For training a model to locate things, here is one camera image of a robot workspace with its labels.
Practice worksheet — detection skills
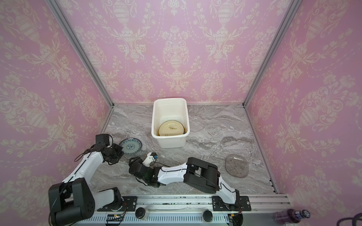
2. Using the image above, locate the teal patterned small plate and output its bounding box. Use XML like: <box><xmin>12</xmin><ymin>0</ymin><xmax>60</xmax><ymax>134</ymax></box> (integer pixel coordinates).
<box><xmin>119</xmin><ymin>137</ymin><xmax>142</xmax><ymax>154</ymax></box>

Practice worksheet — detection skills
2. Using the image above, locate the cream plate bamboo pattern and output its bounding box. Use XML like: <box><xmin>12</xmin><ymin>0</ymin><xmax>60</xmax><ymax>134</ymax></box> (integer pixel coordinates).
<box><xmin>158</xmin><ymin>120</ymin><xmax>185</xmax><ymax>137</ymax></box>

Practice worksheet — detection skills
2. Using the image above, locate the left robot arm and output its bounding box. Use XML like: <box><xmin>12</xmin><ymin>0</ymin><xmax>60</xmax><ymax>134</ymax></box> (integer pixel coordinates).
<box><xmin>48</xmin><ymin>134</ymin><xmax>125</xmax><ymax>226</ymax></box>

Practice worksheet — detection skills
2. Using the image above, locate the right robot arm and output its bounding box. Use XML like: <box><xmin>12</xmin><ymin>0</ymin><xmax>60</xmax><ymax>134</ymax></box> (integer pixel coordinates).
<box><xmin>128</xmin><ymin>153</ymin><xmax>242</xmax><ymax>212</ymax></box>

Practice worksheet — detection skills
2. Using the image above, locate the white plastic bin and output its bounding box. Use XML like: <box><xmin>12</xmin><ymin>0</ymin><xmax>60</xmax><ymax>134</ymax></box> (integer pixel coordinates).
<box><xmin>151</xmin><ymin>98</ymin><xmax>190</xmax><ymax>148</ymax></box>

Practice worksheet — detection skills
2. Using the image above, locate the left black knob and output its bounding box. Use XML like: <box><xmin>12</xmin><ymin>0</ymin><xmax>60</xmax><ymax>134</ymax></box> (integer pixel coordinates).
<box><xmin>135</xmin><ymin>207</ymin><xmax>147</xmax><ymax>219</ymax></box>

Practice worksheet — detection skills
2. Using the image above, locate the black knob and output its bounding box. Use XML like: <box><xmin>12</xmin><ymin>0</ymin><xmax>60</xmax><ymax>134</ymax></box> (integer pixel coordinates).
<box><xmin>202</xmin><ymin>210</ymin><xmax>213</xmax><ymax>223</ymax></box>
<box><xmin>135</xmin><ymin>207</ymin><xmax>147</xmax><ymax>219</ymax></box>

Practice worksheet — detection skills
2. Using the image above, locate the right black knob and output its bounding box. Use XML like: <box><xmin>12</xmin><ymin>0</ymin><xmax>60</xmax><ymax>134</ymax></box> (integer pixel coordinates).
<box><xmin>202</xmin><ymin>210</ymin><xmax>213</xmax><ymax>223</ymax></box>

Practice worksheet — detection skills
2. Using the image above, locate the clear glass plate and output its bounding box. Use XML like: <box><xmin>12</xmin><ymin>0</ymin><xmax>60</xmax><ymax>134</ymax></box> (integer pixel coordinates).
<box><xmin>225</xmin><ymin>154</ymin><xmax>249</xmax><ymax>178</ymax></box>

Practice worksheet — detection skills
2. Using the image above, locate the purple water bottle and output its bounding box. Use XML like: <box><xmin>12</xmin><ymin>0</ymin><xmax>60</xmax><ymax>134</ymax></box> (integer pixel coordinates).
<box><xmin>274</xmin><ymin>209</ymin><xmax>311</xmax><ymax>225</ymax></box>

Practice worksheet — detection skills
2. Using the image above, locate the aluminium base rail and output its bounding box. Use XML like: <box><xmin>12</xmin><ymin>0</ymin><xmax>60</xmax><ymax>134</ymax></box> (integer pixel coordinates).
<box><xmin>71</xmin><ymin>195</ymin><xmax>291</xmax><ymax>226</ymax></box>

